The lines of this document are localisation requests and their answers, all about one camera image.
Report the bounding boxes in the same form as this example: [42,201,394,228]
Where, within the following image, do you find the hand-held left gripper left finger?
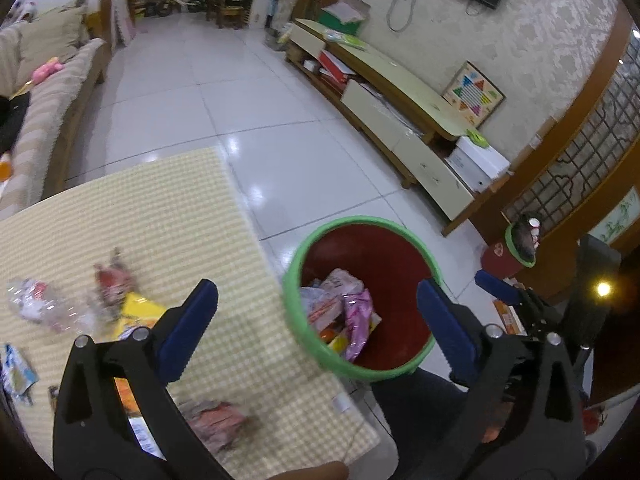
[52,279,228,480]

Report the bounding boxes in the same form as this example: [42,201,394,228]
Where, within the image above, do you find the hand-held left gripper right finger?
[416,278,587,480]

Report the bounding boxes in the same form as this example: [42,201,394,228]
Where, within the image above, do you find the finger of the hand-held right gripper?
[475,270,566,342]

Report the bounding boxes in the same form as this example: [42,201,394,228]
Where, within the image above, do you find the yellow snack packet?
[115,292,168,341]

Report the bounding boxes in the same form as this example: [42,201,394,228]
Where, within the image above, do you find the pink plastic bag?
[340,287,382,363]

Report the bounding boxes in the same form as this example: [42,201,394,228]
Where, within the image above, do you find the red brown wrapper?
[92,249,136,318]

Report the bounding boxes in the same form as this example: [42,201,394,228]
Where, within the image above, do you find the orange snack bag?
[114,376,148,418]

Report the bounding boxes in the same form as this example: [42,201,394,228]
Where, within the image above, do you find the red bin with green rim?
[282,216,443,381]

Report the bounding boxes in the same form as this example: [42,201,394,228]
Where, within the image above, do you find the pink printed clear package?
[320,269,366,296]

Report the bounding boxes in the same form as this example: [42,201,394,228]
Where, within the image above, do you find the white milk carton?
[127,415,166,461]

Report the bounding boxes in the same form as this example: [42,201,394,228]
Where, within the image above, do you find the crushed clear plastic bottle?
[7,280,96,333]

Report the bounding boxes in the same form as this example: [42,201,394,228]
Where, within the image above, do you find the blue white snack wrapper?
[0,342,40,406]

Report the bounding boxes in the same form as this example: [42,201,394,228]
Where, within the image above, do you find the person's left hand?
[272,461,351,480]

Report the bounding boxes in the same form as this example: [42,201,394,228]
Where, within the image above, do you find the small red bin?
[480,214,543,281]

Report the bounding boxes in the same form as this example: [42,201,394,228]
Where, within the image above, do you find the orange carton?
[492,297,526,336]

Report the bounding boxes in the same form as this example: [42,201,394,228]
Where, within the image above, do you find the white box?
[444,135,512,193]

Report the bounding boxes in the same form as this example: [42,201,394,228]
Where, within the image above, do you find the yellow checked tablecloth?
[0,146,381,471]

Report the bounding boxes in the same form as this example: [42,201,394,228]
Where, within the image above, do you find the wooden lattice screen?
[470,10,640,311]

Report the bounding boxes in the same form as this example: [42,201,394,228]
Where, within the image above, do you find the star checkers board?
[441,61,506,130]

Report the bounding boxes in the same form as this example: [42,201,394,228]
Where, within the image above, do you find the cream television cabinet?
[285,18,481,236]

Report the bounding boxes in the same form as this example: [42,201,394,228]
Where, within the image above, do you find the striped beige sofa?
[0,5,108,211]

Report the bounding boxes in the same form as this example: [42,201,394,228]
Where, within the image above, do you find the black jacket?
[0,94,31,153]

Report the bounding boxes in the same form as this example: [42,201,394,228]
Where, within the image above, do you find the red box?
[317,50,358,92]

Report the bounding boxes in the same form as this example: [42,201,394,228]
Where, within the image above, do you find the green flat packets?
[322,27,368,51]

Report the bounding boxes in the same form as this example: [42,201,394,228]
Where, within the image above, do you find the pink toy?
[31,60,67,81]

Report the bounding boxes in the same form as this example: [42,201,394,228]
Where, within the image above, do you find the green box with cardboard flaps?
[320,0,372,36]

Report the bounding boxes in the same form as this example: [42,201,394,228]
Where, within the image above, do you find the beige pillow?
[15,0,91,68]

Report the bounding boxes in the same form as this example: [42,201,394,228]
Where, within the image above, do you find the white balance bike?
[145,0,201,16]

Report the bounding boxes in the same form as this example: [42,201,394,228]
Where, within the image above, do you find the television cable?
[387,0,421,33]

